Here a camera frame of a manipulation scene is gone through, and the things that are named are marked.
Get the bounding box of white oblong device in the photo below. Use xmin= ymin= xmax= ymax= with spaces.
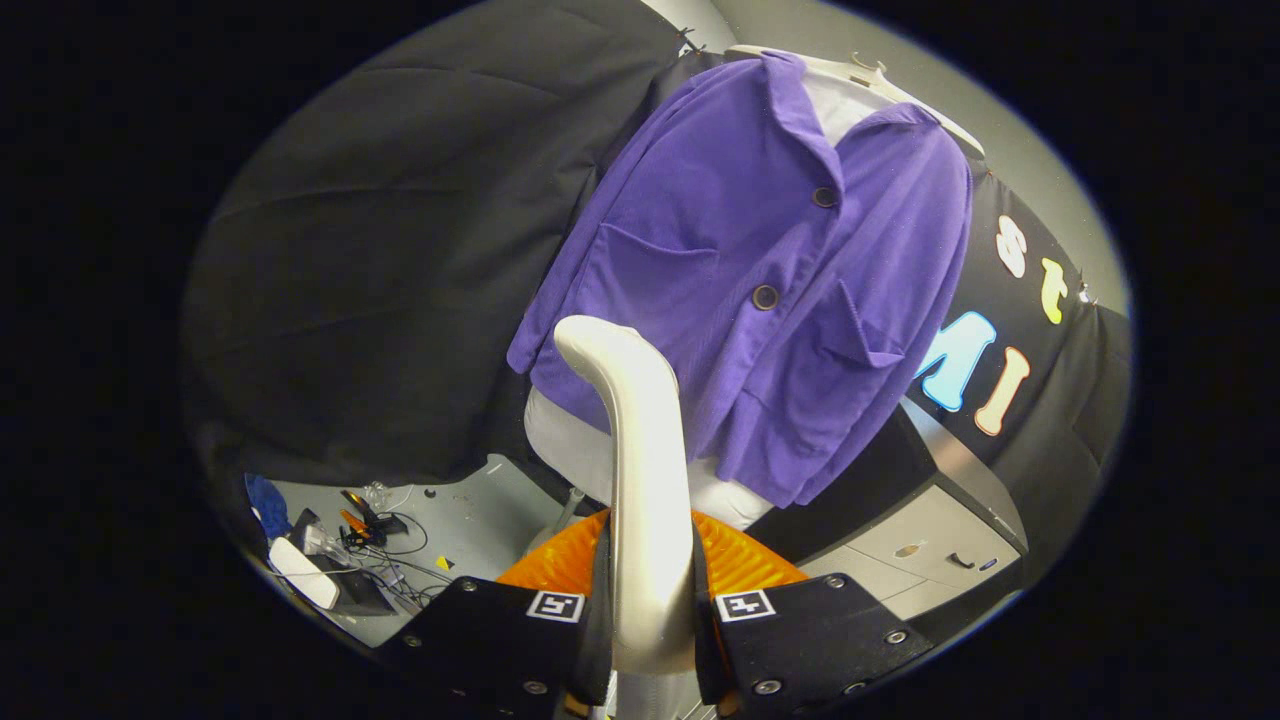
xmin=267 ymin=536 xmax=342 ymax=612

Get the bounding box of white clothes hanger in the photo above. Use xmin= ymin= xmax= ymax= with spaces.
xmin=724 ymin=42 xmax=987 ymax=160

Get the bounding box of blue cloth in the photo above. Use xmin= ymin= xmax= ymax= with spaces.
xmin=244 ymin=472 xmax=294 ymax=542

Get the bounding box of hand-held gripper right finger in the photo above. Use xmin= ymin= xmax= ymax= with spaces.
xmin=689 ymin=510 xmax=938 ymax=720

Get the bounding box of grey drawer cabinet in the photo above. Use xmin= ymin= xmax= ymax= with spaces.
xmin=745 ymin=398 xmax=1032 ymax=623

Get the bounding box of purple corduroy jacket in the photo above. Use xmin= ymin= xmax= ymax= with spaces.
xmin=506 ymin=50 xmax=974 ymax=510

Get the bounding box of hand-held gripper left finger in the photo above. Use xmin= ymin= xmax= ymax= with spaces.
xmin=373 ymin=510 xmax=614 ymax=720

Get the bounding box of grey clothes stand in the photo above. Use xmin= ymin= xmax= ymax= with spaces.
xmin=545 ymin=485 xmax=588 ymax=537

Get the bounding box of white garment steamer head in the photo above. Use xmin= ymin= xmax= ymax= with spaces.
xmin=552 ymin=314 xmax=701 ymax=675

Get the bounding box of black orange tool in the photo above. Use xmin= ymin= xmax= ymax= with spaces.
xmin=338 ymin=487 xmax=410 ymax=550

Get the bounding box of black cable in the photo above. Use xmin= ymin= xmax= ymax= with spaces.
xmin=345 ymin=510 xmax=456 ymax=613

